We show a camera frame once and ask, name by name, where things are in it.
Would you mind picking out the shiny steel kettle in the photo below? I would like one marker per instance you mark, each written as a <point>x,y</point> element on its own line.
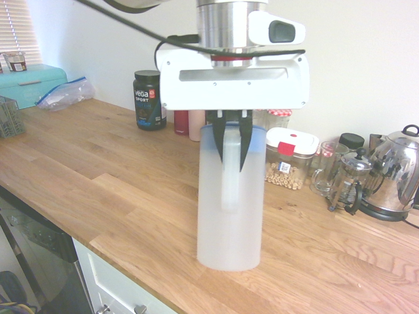
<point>396,173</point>

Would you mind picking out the white window blind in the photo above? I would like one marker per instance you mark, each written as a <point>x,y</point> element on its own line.
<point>16,26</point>

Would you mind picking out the translucent white plastic cup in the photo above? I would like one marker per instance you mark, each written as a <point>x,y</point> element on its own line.
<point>229,229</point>

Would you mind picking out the dark red water bottle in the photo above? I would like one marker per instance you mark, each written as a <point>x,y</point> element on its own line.
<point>181,124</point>

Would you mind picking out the clear container white lid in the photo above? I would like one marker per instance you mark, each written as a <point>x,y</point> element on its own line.
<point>291,163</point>

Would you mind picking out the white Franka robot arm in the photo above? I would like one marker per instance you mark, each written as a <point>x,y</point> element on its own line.
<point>222,26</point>

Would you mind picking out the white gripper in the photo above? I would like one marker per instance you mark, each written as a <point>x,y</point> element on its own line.
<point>235,91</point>

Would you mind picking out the small yoghurt cup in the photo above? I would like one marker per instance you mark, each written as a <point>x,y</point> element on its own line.
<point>14,62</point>

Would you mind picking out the dark bag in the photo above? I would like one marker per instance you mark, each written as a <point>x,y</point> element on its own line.
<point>11,288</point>

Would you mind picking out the clear zip bag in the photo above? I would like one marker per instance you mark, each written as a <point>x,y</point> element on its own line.
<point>65,96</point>

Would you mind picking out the teal bread box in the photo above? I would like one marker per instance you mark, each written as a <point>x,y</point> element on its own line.
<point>26,85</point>

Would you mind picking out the jar with black lid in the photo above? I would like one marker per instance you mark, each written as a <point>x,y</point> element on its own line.
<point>352,140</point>

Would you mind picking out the jar with checkered lid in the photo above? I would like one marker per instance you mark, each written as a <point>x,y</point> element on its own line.
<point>280,119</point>

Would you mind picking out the clear glass mug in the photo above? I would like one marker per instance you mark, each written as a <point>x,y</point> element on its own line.
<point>324,176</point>

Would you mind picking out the black Vega protein tub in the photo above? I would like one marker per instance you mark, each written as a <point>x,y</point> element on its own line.
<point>147,98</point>

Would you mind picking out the white cabinet drawer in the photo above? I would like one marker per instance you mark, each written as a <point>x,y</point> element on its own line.
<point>108,281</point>

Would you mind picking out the glass french press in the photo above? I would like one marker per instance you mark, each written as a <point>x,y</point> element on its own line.
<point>350,183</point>

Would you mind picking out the grey plastic basket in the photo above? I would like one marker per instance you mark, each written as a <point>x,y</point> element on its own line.
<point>10,119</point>

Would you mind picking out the black dishwasher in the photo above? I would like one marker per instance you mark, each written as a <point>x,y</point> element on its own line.
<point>39,248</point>

